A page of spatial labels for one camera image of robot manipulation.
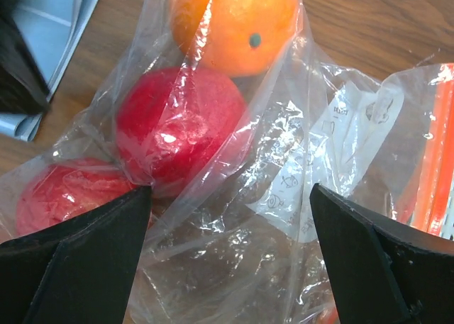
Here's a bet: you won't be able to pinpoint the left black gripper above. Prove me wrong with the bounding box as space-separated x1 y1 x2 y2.
1 0 50 115

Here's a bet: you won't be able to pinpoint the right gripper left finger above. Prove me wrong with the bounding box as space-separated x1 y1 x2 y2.
1 186 151 323

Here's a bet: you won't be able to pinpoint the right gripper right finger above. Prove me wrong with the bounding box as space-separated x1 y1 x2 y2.
310 184 453 323

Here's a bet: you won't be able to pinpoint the red fake apple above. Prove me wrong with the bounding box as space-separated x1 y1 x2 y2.
16 157 135 236

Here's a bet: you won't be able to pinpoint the small red fake fruit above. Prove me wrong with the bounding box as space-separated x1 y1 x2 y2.
115 67 248 198

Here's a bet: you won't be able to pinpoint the clear zip top bag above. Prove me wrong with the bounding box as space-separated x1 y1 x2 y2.
1 0 453 323

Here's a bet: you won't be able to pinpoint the orange fake fruit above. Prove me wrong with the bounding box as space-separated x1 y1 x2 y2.
168 0 302 77

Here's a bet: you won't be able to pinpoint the blue checkered cloth mat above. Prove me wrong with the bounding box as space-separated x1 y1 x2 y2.
1 0 99 142

